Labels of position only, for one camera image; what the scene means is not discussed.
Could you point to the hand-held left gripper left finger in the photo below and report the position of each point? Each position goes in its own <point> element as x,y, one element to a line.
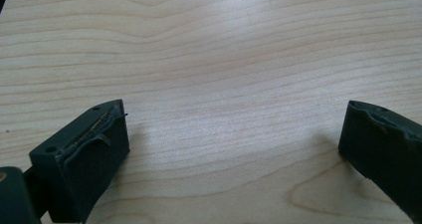
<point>83,164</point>

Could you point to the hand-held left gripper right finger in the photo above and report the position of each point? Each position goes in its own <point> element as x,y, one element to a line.
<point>384,144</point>

